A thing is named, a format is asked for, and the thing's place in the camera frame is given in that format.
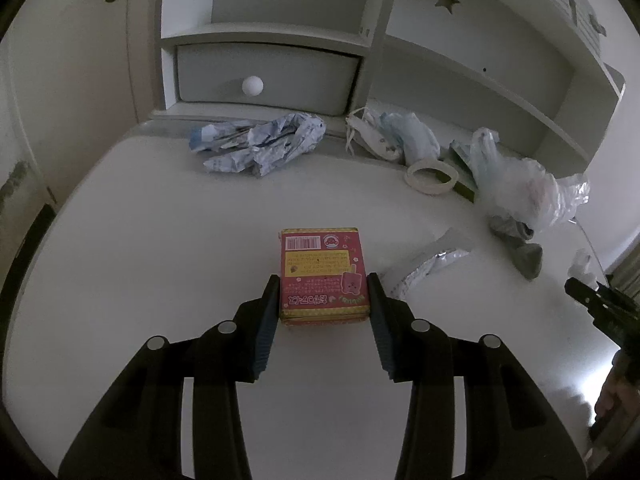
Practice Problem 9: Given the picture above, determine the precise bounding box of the green carton box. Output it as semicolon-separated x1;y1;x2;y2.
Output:
447;140;481;204

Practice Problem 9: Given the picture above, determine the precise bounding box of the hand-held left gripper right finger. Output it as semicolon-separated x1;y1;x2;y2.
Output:
366;271;588;480

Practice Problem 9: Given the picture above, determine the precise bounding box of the white tape ring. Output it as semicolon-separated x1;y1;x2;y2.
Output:
404;158;460;196

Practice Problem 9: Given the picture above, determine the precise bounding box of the clear plastic bag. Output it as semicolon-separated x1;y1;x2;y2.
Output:
469;127;591;233

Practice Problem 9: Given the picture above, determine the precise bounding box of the white desk shelf unit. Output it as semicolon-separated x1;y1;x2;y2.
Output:
150;0;626;178

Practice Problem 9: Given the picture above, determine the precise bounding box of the small clear plastic piece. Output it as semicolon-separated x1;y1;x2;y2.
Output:
572;249;599;286

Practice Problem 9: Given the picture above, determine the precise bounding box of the grey cloth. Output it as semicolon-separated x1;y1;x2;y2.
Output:
489;215;544;281

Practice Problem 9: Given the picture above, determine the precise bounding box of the silver foil wrapper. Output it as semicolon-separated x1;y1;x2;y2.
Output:
377;227;476;301

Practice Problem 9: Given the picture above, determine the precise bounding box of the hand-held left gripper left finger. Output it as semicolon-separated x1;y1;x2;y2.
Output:
57;274;281;480

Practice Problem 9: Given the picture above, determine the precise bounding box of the red snack box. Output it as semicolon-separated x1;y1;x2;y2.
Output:
277;226;372;327

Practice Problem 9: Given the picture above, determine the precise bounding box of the blue face mask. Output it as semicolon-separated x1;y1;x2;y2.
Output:
380;111;442;163

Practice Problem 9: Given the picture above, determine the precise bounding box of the blue white plastic wrapper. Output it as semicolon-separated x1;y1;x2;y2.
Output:
188;122;251;152

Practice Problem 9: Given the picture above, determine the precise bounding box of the white face mask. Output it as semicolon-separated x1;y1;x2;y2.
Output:
345;106;407;162

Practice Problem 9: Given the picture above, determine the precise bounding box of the crumpled white printed paper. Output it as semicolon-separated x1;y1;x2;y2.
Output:
202;112;327;178

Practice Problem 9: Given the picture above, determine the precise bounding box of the grey drawer with white knob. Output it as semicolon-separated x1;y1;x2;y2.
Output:
176;42;362;116

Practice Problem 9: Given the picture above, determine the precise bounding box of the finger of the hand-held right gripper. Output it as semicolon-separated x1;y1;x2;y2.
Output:
564;277;608;312
595;282;640;347

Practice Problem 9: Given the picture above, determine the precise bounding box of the person's right hand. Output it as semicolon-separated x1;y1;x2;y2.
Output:
590;347;640;445

